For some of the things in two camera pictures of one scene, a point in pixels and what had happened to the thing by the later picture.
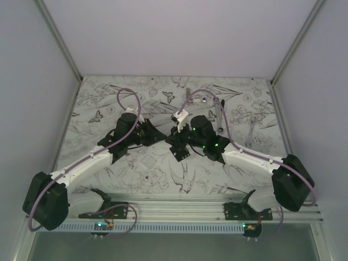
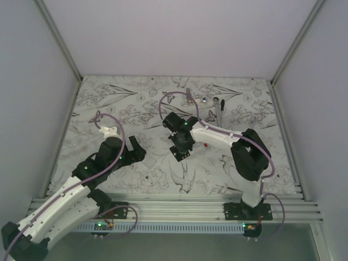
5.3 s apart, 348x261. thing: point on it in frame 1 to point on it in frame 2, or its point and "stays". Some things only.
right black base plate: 242,211 stays
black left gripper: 154,135 to 133,156
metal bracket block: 191,100 stays
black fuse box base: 179,153 stays
